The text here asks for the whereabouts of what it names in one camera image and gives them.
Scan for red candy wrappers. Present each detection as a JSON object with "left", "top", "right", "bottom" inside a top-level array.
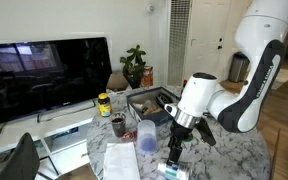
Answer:
[{"left": 122, "top": 130, "right": 137, "bottom": 141}]

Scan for orange snack box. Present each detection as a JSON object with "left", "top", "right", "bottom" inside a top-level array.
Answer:
[{"left": 141, "top": 66, "right": 153, "bottom": 87}]

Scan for clear plastic cup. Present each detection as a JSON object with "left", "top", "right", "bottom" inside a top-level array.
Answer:
[{"left": 137, "top": 120, "right": 157, "bottom": 154}]

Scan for yellow lid vitamin bottle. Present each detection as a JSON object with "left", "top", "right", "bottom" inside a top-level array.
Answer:
[{"left": 98, "top": 93, "right": 112, "bottom": 117}]

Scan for white tv stand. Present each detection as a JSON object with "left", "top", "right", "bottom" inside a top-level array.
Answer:
[{"left": 0, "top": 100, "right": 98, "bottom": 179}]

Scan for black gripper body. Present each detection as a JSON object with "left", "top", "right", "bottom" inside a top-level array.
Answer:
[{"left": 168, "top": 121, "right": 192, "bottom": 157}]

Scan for green potted plant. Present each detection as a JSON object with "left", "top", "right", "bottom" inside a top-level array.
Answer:
[{"left": 120, "top": 45, "right": 146, "bottom": 89}]

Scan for black television screen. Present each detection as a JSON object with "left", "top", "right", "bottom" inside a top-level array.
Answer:
[{"left": 0, "top": 37, "right": 112, "bottom": 123}]

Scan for dark blue cardboard box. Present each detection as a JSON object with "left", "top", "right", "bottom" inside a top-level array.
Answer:
[{"left": 127, "top": 87, "right": 179, "bottom": 126}]

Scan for brown cardboard box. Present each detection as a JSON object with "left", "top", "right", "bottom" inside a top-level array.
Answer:
[{"left": 107, "top": 73, "right": 128, "bottom": 91}]

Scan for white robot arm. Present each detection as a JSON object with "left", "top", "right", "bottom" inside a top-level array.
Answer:
[{"left": 164, "top": 0, "right": 288, "bottom": 165}]

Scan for white paper napkin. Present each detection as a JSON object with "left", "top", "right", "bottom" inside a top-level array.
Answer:
[{"left": 103, "top": 142, "right": 140, "bottom": 180}]

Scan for green plastic lid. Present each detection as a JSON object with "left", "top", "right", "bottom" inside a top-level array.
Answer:
[{"left": 183, "top": 133, "right": 193, "bottom": 142}]

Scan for dark glass cup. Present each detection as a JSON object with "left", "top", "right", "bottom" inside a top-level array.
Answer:
[{"left": 111, "top": 112, "right": 126, "bottom": 137}]

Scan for silver trash can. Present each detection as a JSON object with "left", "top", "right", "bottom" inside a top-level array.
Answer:
[{"left": 228, "top": 52, "right": 249, "bottom": 82}]

